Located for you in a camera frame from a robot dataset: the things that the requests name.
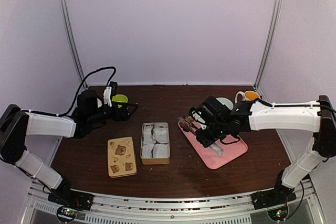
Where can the aluminium frame post left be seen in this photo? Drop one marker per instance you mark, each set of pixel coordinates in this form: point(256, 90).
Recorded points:
point(71, 39)

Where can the rectangular tin box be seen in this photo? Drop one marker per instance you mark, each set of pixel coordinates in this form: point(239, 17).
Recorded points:
point(155, 144)

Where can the aluminium frame rail right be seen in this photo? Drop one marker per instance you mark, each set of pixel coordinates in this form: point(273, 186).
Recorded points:
point(276, 10)

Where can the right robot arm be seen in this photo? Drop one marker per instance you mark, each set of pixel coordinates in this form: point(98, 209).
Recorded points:
point(317, 117)

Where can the floral white mug yellow inside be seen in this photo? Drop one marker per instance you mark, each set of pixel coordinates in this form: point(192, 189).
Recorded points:
point(246, 96)

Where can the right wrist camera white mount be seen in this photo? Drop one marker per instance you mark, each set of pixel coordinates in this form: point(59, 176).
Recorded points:
point(197, 118)

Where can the light blue striped bowl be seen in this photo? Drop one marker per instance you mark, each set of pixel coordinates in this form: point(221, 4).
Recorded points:
point(225, 101)

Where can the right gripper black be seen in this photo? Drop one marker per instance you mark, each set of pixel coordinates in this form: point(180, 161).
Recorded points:
point(204, 140)

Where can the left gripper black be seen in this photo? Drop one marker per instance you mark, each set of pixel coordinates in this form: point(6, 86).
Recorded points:
point(125, 115)

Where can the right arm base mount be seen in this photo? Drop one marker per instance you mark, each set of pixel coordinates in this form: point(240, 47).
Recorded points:
point(279, 195)

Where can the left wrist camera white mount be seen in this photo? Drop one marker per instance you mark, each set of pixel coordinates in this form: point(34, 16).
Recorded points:
point(109, 93)

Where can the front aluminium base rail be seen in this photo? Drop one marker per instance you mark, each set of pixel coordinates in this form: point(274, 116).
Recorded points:
point(236, 208)

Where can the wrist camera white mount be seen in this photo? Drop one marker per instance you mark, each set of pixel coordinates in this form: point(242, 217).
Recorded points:
point(109, 93)
point(197, 118)

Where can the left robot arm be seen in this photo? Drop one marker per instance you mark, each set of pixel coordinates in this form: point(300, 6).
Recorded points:
point(17, 124)

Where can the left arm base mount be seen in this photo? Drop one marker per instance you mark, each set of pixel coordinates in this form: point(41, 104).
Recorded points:
point(64, 195)

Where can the pink plastic tray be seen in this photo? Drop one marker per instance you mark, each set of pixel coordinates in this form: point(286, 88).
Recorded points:
point(210, 159)

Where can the lime green bowl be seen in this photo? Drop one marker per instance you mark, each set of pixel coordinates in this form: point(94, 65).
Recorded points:
point(120, 99)

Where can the clear plastic tongs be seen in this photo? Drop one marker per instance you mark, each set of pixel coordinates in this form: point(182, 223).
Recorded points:
point(187, 125)

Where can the bear print tin lid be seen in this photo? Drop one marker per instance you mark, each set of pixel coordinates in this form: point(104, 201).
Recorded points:
point(121, 156)

